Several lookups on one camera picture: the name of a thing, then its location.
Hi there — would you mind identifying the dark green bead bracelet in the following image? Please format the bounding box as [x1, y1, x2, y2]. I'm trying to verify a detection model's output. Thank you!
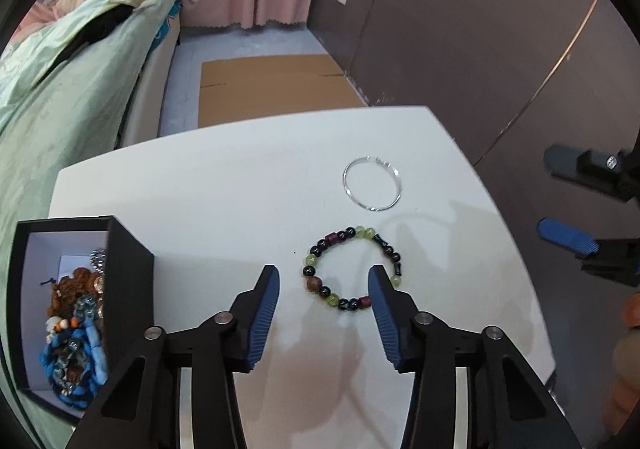
[301, 225, 406, 313]

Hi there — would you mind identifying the blue braided bracelet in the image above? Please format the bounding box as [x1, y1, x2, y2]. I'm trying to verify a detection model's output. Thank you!
[38, 318, 111, 412]

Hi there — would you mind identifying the brown wooden bead bracelet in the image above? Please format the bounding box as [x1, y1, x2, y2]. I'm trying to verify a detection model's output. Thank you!
[44, 265, 109, 335]

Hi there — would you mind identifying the black jewelry box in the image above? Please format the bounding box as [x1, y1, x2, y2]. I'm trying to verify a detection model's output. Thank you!
[6, 216, 154, 424]

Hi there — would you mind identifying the right hand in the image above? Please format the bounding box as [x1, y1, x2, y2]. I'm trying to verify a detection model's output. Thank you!
[604, 293, 639, 435]

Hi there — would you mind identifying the flat brown cardboard sheet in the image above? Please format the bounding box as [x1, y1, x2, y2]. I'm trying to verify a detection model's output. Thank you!
[198, 54, 364, 128]

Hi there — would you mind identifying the green bed mattress cover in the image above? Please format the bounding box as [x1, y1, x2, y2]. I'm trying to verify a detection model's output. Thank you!
[0, 0, 184, 439]

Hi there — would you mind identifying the pale green duvet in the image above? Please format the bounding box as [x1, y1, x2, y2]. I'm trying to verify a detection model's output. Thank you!
[1, 0, 178, 128]

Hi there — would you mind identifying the black garment on bed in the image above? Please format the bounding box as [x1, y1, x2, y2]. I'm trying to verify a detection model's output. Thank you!
[63, 4, 134, 55]

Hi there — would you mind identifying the silver bangle ring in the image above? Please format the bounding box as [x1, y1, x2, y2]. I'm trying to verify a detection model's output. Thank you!
[342, 156, 403, 212]

